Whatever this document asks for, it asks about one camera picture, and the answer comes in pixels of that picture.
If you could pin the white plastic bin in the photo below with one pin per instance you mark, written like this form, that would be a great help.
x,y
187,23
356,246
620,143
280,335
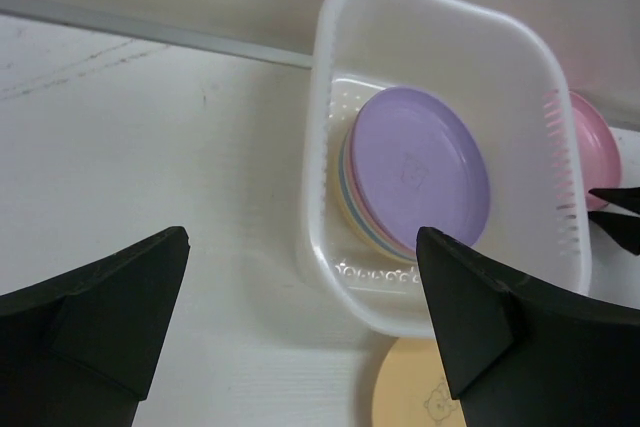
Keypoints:
x,y
505,84

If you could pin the blue plate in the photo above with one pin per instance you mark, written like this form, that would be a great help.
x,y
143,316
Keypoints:
x,y
345,177

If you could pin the yellow plate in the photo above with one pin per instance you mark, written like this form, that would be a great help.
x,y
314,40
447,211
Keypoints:
x,y
354,211
411,388

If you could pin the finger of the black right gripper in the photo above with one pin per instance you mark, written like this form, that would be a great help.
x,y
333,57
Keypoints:
x,y
626,198
622,229

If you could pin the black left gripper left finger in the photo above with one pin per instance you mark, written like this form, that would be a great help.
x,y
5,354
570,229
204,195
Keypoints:
x,y
82,348

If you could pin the pink plate back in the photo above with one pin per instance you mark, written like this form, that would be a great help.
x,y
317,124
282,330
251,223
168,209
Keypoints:
x,y
599,154

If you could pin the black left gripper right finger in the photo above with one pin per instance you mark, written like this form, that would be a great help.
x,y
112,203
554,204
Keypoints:
x,y
519,351

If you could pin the purple plate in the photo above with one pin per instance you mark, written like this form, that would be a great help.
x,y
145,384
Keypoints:
x,y
417,165

